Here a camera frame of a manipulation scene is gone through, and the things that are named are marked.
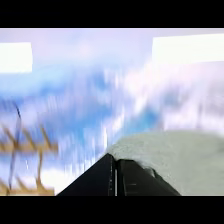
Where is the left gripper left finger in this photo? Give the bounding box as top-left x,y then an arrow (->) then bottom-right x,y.
57,152 -> 116,197

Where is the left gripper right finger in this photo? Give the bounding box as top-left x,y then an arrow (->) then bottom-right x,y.
116,159 -> 181,197

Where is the grey garment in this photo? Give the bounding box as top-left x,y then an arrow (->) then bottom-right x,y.
107,129 -> 224,197

